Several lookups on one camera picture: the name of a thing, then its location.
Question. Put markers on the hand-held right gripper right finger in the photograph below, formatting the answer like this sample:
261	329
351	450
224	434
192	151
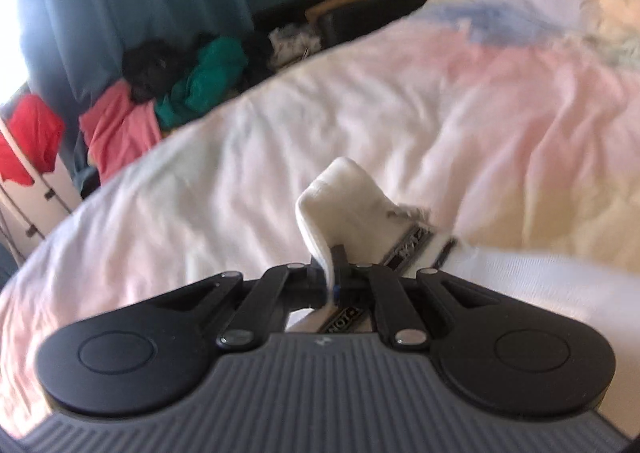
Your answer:
345	278

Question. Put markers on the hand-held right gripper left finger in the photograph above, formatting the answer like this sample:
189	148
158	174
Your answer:
314	279

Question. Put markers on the white garment with black band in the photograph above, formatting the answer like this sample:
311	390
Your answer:
345	213

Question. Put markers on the pastel tie-dye bed blanket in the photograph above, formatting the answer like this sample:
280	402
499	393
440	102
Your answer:
350	108

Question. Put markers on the green garment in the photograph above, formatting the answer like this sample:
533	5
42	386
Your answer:
205	80

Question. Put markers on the white and grey garment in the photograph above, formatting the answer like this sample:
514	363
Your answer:
295	42

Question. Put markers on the pink garment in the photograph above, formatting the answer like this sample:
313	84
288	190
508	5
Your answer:
122	125

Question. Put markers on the white drying rack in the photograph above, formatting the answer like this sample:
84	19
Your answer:
30	203

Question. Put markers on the red garment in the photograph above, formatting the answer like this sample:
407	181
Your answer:
27	143

